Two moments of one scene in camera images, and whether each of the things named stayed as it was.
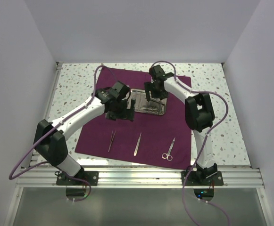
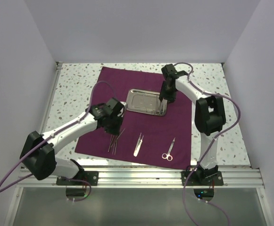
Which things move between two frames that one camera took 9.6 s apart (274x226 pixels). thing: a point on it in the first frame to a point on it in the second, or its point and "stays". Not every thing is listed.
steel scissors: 150,109 to 162,107
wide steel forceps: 136,149 stays
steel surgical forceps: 111,141 stays
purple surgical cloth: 163,140 stays
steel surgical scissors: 167,156 stays
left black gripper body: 120,111 to 113,126
